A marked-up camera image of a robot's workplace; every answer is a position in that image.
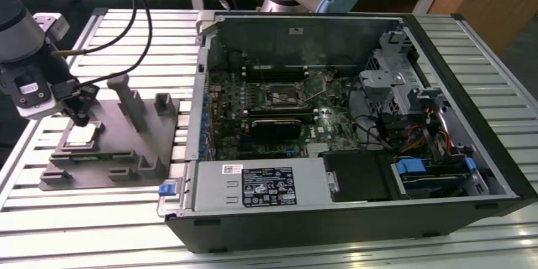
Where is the silver metal drive cage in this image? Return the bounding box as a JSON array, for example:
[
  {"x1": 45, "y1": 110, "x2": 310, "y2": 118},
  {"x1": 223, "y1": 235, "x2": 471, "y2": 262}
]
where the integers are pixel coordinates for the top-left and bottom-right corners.
[{"x1": 359, "y1": 29, "x2": 426, "y2": 117}]

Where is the silver power supply box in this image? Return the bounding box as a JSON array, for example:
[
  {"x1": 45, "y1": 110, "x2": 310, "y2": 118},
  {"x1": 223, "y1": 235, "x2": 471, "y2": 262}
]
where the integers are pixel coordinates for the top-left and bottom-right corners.
[{"x1": 191, "y1": 158, "x2": 332, "y2": 212}]

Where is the black graphics card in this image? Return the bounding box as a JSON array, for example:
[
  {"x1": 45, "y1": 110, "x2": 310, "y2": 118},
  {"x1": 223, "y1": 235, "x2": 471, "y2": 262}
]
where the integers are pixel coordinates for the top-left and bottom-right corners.
[{"x1": 248, "y1": 118, "x2": 303, "y2": 141}]

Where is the blue case latch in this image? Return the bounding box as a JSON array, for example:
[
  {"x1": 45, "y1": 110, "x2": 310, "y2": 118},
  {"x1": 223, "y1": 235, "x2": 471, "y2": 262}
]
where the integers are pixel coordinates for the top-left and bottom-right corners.
[{"x1": 157, "y1": 179, "x2": 177, "y2": 196}]

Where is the yellow wire bundle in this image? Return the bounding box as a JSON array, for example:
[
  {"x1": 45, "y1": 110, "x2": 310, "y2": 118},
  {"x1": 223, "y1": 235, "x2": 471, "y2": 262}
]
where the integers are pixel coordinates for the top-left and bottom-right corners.
[{"x1": 398, "y1": 138, "x2": 428, "y2": 154}]

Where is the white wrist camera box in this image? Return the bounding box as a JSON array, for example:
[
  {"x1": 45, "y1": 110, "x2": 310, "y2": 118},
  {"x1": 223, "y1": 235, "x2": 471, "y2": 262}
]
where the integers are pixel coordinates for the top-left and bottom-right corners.
[{"x1": 11, "y1": 72, "x2": 59, "y2": 121}]

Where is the thin metal locking lever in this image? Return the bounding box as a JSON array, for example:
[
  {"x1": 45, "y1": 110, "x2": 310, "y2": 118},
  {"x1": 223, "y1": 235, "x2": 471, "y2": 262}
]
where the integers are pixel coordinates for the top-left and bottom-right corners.
[{"x1": 304, "y1": 89, "x2": 331, "y2": 103}]

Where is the green motherboard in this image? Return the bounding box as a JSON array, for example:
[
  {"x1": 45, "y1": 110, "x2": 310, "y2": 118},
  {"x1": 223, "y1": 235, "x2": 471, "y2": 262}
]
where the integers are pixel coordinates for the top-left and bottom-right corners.
[{"x1": 203, "y1": 66, "x2": 367, "y2": 160}]

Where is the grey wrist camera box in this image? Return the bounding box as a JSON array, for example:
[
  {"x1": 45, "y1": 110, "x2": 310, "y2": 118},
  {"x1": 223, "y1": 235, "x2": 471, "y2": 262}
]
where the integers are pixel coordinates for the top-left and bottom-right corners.
[{"x1": 32, "y1": 13, "x2": 71, "y2": 43}]

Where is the grey case handle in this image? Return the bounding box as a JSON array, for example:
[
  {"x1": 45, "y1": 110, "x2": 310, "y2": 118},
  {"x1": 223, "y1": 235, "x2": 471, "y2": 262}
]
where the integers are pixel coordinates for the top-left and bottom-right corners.
[{"x1": 195, "y1": 10, "x2": 224, "y2": 36}]

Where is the silver chipset heatsink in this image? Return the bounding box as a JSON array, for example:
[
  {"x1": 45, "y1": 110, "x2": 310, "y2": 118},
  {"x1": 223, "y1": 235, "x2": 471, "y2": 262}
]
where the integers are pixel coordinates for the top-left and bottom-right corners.
[{"x1": 307, "y1": 142, "x2": 330, "y2": 157}]

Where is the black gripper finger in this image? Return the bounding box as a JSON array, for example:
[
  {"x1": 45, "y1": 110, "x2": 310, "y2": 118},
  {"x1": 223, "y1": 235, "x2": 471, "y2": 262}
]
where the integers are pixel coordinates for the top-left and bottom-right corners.
[{"x1": 53, "y1": 80, "x2": 101, "y2": 128}]

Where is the black plastic shroud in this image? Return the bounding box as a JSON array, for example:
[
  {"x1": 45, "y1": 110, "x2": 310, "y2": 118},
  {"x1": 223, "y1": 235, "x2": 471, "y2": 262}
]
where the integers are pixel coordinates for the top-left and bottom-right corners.
[{"x1": 322, "y1": 151, "x2": 398, "y2": 203}]

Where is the black open PC case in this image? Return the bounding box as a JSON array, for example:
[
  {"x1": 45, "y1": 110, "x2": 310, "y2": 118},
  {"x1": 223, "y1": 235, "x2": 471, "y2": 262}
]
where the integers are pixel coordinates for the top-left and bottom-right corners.
[{"x1": 155, "y1": 7, "x2": 538, "y2": 255}]

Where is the orange flat cable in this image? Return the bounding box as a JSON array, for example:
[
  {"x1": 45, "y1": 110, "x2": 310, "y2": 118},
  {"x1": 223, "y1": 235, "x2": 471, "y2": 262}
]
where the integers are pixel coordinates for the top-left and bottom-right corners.
[{"x1": 435, "y1": 127, "x2": 455, "y2": 157}]

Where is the black camera cable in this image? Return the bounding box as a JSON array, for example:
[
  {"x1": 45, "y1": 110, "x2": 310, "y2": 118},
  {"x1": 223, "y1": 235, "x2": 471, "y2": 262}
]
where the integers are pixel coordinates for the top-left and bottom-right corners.
[
  {"x1": 81, "y1": 0, "x2": 137, "y2": 54},
  {"x1": 83, "y1": 0, "x2": 153, "y2": 87}
]

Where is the metal socket cover frame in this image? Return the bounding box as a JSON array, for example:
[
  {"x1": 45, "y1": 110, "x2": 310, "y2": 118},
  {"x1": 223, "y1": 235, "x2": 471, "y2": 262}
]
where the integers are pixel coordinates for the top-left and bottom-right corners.
[{"x1": 308, "y1": 72, "x2": 331, "y2": 93}]

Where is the silver square CPU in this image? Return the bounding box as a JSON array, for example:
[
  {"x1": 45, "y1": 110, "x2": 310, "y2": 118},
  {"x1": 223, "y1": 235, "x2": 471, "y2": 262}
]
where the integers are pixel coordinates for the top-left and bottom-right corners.
[{"x1": 67, "y1": 125, "x2": 99, "y2": 147}]

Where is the grey plastic parts rack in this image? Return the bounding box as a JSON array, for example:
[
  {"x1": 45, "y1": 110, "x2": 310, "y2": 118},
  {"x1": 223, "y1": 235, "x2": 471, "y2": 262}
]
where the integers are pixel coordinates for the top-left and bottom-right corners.
[{"x1": 37, "y1": 72, "x2": 181, "y2": 192}]

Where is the blue disk carrier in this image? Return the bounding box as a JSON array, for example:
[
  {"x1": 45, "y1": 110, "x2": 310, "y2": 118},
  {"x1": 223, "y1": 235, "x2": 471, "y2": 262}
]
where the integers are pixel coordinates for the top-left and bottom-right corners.
[{"x1": 394, "y1": 157, "x2": 478, "y2": 188}]

